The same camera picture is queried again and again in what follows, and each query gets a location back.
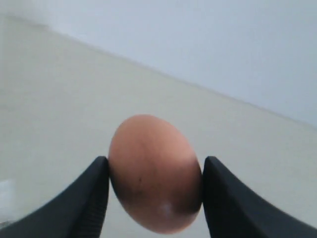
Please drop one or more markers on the brown egg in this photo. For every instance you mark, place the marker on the brown egg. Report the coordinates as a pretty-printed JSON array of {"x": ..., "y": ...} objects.
[{"x": 155, "y": 174}]

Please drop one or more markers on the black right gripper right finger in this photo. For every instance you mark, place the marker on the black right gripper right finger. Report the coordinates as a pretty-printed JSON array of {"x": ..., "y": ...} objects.
[{"x": 233, "y": 210}]

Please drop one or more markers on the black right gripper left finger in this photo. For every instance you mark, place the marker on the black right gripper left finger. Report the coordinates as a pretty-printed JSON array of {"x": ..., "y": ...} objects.
[{"x": 77, "y": 212}]

